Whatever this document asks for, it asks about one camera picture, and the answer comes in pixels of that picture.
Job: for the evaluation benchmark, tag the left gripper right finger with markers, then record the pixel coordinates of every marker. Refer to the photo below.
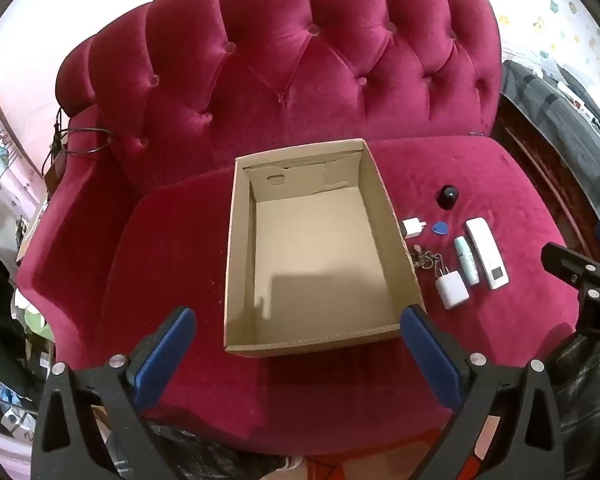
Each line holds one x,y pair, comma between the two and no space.
505,422

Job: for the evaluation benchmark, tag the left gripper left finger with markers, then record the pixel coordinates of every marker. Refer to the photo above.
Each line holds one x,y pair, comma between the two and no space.
67,443

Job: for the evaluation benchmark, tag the white remote control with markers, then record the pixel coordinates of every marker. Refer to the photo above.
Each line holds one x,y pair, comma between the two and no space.
489,254

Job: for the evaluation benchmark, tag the white and teal tube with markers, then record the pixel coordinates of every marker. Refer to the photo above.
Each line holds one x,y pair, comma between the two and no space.
467,261

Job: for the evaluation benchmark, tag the large white charger plug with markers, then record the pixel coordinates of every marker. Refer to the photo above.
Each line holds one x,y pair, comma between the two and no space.
451,287

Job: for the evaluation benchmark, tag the blue teardrop key fob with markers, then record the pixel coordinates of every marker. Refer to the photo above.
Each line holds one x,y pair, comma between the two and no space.
440,228

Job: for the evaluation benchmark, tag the metal keychain with charms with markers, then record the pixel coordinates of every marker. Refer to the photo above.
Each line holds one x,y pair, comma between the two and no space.
426,260

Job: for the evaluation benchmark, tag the cardboard box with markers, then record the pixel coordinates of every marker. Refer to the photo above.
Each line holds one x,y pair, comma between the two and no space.
316,259

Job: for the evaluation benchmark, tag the grey plaid blanket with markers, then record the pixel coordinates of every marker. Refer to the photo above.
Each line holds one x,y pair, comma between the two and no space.
566,130

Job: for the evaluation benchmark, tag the small white charger plug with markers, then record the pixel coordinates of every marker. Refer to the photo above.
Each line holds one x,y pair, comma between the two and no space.
413,227

